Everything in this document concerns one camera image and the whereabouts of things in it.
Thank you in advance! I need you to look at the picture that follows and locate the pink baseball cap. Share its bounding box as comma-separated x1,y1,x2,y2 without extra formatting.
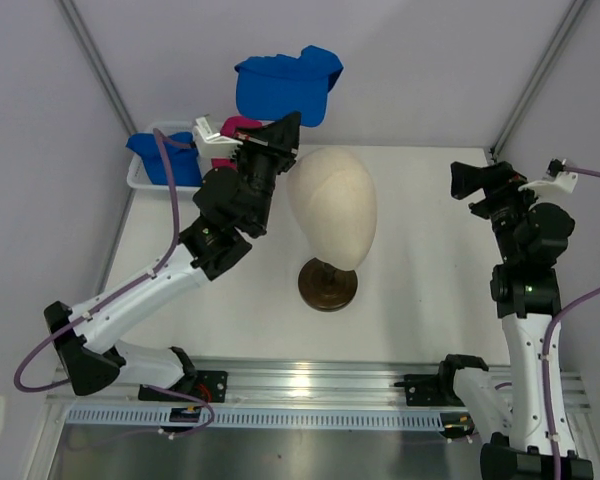
211,116,262,169

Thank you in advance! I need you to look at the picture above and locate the white slotted cable duct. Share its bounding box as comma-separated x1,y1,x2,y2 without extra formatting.
66,405,444,432

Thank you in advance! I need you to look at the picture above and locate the white plastic basket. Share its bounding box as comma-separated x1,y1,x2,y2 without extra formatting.
126,120,202,192

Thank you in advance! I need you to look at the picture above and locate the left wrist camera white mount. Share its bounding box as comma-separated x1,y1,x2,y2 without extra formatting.
192,116,242,159

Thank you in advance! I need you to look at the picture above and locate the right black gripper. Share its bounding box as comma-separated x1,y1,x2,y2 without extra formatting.
451,161,549,265

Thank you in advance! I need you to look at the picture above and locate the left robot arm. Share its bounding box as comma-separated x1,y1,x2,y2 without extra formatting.
44,111,301,401

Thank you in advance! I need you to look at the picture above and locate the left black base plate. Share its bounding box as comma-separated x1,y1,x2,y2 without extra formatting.
138,370,229,403

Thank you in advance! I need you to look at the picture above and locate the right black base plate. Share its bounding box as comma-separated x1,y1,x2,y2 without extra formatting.
393,374,463,407

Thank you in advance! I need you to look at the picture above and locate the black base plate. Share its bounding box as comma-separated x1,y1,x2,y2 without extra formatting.
393,374,463,407
138,370,229,403

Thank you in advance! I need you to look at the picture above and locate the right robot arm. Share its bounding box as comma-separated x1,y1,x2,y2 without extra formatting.
435,160,594,479

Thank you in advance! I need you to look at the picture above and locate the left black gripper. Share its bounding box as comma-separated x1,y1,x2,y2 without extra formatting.
226,112,301,233

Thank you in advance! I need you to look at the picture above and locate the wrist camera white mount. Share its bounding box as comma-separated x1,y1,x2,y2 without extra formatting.
192,116,242,159
518,159,579,198

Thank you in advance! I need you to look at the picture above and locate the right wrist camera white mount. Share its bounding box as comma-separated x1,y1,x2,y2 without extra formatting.
518,159,579,198

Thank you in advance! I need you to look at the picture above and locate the blue baseball cap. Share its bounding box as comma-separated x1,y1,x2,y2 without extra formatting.
234,45,344,128

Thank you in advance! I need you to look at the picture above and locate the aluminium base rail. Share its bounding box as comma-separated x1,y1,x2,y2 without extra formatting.
43,358,591,413

